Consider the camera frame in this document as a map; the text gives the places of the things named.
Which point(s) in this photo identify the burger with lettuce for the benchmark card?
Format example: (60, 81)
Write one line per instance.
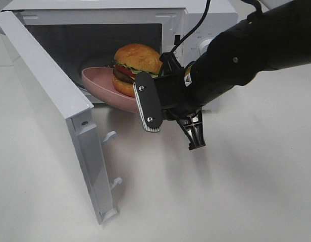
(131, 60)

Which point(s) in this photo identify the white adjacent table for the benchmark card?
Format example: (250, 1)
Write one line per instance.
(283, 34)

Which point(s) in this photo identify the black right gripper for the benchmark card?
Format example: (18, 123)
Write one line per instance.
(180, 92)

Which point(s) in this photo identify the white microwave oven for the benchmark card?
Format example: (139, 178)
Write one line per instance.
(81, 34)

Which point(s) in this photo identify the pink round plate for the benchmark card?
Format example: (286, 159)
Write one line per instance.
(98, 81)

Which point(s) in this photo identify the white power knob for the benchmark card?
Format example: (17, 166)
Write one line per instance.
(203, 46)

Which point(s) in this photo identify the white microwave door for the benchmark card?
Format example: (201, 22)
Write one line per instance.
(62, 111)

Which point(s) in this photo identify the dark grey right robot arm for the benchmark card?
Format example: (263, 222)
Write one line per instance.
(232, 59)

